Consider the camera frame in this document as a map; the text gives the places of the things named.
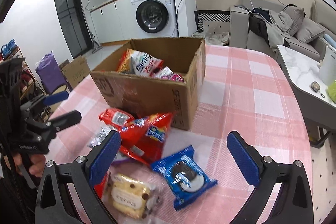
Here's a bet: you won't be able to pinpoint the small red snack packet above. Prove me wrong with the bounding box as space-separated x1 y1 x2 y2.
98 108 134 127

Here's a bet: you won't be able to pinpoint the purple snack bag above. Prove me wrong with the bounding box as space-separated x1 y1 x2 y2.
87 126 137 166

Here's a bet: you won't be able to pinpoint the yellow cracker packet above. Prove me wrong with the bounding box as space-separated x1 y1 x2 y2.
102 173 163 220

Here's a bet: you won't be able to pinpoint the white red noodle snack bag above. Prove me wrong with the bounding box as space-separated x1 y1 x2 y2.
117 49 163 77

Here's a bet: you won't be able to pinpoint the red blue-label chip bag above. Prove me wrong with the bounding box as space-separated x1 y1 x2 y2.
120 113 174 165

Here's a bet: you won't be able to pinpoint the blue Oreo packet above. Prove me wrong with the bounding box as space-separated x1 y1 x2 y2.
150 145 218 211

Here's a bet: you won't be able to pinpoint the red white balloon bag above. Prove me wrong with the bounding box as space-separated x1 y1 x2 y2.
94 172 109 199

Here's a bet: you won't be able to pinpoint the person's left hand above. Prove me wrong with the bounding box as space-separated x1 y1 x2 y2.
13 153 46 178

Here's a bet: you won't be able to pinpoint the shoe rack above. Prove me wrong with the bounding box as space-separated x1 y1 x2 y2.
0 39 40 109

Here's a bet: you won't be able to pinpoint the cardboard box on floor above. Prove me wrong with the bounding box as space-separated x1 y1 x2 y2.
62 56 91 89

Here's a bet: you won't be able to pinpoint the white kitchen cabinets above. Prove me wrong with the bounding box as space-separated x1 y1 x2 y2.
91 0 137 44

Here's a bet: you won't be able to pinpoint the SF cardboard box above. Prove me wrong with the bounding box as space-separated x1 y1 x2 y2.
91 37 206 130

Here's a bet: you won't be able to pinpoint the marble coffee table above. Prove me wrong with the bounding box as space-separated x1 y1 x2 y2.
276 45 335 148

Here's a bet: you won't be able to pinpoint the metal tea infuser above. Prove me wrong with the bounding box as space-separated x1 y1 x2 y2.
310 81 325 98

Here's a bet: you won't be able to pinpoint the green mug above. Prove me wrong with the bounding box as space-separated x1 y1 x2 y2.
326 80 336 103

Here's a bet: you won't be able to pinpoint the silver yellow snack bag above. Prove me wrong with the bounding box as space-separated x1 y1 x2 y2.
153 67 185 83

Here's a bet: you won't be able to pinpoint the white washing machine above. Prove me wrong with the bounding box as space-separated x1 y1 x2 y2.
130 0 178 39

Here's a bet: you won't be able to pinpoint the white electric kettle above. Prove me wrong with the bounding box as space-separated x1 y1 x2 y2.
318 45 336 86

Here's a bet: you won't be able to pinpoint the grey sofa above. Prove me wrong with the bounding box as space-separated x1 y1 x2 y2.
228 0 335 61

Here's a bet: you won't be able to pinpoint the black patterned pet fence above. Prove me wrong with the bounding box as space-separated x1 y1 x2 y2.
194 10 231 34

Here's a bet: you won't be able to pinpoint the grey cushion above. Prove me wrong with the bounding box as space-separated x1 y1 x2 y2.
295 18 325 44

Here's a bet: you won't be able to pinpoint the dark clothes on sofa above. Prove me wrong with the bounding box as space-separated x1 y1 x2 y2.
249 8 294 52

